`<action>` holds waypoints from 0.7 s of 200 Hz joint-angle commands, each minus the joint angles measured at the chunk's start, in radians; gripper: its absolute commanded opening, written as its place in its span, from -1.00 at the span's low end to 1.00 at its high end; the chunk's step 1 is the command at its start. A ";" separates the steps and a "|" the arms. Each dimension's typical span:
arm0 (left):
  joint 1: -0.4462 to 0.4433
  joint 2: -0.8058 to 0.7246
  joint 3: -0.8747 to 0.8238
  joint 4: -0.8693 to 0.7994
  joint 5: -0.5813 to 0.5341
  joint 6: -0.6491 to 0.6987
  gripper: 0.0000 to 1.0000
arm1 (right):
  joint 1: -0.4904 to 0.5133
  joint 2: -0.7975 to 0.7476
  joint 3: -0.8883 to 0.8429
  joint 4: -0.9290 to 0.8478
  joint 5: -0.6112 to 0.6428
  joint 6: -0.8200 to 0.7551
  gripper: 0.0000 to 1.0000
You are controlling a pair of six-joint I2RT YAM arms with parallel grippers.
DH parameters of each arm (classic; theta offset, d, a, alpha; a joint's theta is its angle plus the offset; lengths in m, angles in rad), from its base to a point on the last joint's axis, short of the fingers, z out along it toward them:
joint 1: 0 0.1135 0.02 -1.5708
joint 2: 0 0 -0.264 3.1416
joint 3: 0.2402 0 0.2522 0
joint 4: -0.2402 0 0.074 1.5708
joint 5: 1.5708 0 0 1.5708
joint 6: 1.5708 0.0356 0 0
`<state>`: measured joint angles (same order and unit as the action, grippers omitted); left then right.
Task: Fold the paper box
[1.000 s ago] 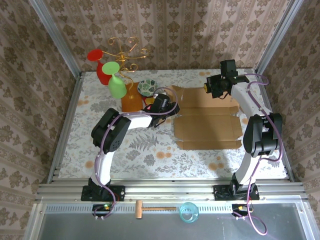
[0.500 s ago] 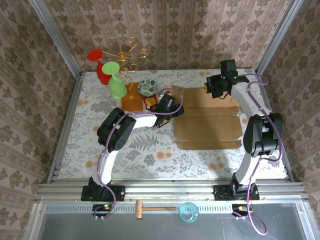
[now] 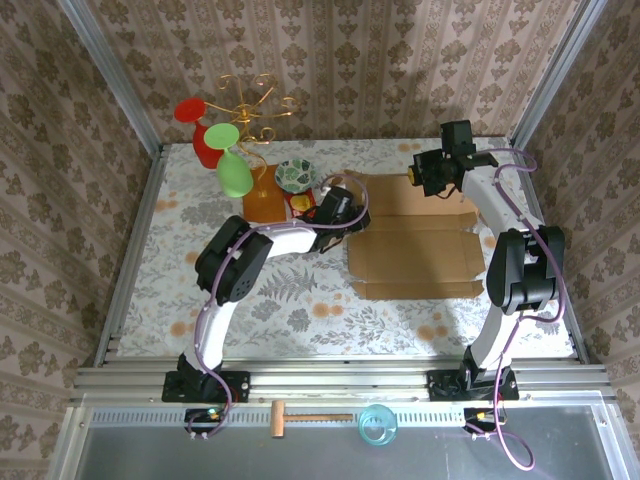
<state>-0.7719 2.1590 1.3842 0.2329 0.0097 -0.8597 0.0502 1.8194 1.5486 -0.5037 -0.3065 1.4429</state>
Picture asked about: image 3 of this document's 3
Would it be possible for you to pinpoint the brown cardboard paper box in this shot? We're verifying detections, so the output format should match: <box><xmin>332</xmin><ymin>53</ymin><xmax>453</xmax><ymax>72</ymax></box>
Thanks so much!
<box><xmin>341</xmin><ymin>168</ymin><xmax>487</xmax><ymax>302</ymax></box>

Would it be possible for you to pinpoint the red snack packet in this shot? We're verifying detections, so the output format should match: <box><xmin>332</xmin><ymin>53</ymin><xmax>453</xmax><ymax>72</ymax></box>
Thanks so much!
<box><xmin>284</xmin><ymin>186</ymin><xmax>322</xmax><ymax>220</ymax></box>

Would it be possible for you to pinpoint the leaf-patterned ceramic bowl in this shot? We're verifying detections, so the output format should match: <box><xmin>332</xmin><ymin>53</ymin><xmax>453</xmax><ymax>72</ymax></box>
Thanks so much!
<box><xmin>274</xmin><ymin>157</ymin><xmax>318</xmax><ymax>195</ymax></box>

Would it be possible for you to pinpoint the brown wooden rack base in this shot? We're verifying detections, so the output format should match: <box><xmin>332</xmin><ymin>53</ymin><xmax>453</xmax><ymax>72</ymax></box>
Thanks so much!
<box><xmin>242</xmin><ymin>163</ymin><xmax>292</xmax><ymax>224</ymax></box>

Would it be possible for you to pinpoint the floral table cloth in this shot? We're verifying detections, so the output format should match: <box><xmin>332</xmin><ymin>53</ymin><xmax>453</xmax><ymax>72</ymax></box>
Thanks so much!
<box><xmin>116</xmin><ymin>136</ymin><xmax>575</xmax><ymax>359</ymax></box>

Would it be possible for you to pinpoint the green plastic wine glass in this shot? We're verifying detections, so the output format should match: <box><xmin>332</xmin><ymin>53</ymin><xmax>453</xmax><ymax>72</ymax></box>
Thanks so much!
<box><xmin>203</xmin><ymin>122</ymin><xmax>254</xmax><ymax>199</ymax></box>

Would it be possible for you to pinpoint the red plastic wine glass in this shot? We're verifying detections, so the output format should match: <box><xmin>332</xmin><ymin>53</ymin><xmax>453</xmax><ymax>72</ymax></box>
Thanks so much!
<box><xmin>173</xmin><ymin>97</ymin><xmax>225</xmax><ymax>172</ymax></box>

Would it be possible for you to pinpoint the wooden mallet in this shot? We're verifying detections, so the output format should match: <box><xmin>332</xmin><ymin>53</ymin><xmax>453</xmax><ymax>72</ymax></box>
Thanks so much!
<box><xmin>269</xmin><ymin>400</ymin><xmax>354</xmax><ymax>440</ymax></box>

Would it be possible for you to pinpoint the blue glass cup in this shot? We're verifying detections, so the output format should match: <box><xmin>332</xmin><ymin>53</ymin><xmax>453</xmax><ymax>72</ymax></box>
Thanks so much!
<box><xmin>357</xmin><ymin>403</ymin><xmax>400</xmax><ymax>447</ymax></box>

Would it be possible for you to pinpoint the grey metal panel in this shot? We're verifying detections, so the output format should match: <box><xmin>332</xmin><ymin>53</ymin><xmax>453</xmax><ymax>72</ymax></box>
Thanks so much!
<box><xmin>47</xmin><ymin>403</ymin><xmax>640</xmax><ymax>480</ymax></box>

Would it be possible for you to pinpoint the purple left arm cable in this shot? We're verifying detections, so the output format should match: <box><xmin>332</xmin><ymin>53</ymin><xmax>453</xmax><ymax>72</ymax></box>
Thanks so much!
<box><xmin>186</xmin><ymin>174</ymin><xmax>372</xmax><ymax>442</ymax></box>

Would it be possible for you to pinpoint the aluminium frame side rail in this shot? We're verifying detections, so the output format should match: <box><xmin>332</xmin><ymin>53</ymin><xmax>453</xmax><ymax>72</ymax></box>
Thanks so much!
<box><xmin>92</xmin><ymin>144</ymin><xmax>169</xmax><ymax>369</ymax></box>
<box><xmin>508</xmin><ymin>137</ymin><xmax>592</xmax><ymax>365</ymax></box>

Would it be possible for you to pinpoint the aluminium frame cross rail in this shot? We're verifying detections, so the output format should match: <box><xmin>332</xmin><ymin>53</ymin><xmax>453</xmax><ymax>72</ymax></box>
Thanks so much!
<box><xmin>69</xmin><ymin>363</ymin><xmax>615</xmax><ymax>404</ymax></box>

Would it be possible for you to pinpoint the aluminium frame post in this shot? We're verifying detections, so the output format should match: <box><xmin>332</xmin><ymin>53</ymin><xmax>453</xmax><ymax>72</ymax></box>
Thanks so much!
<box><xmin>509</xmin><ymin>0</ymin><xmax>607</xmax><ymax>147</ymax></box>
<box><xmin>53</xmin><ymin>0</ymin><xmax>165</xmax><ymax>151</ymax></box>

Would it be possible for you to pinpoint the gold wire glass rack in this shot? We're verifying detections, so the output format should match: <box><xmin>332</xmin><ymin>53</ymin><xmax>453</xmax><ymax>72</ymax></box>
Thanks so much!
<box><xmin>203</xmin><ymin>73</ymin><xmax>300</xmax><ymax>169</ymax></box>

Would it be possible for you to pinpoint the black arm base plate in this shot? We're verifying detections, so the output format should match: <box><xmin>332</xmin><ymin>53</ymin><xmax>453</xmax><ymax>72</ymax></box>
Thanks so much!
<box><xmin>160</xmin><ymin>370</ymin><xmax>252</xmax><ymax>404</ymax></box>
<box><xmin>426</xmin><ymin>368</ymin><xmax>522</xmax><ymax>402</ymax></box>

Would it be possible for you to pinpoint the slotted grey cable duct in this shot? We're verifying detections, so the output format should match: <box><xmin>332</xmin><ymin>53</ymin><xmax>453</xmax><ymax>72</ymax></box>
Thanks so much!
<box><xmin>88</xmin><ymin>408</ymin><xmax>502</xmax><ymax>427</ymax></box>

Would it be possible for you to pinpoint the black cable connector plate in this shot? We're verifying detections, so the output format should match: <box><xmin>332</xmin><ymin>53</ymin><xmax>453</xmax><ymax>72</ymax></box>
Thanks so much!
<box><xmin>463</xmin><ymin>406</ymin><xmax>507</xmax><ymax>435</ymax></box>
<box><xmin>184</xmin><ymin>406</ymin><xmax>225</xmax><ymax>437</ymax></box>

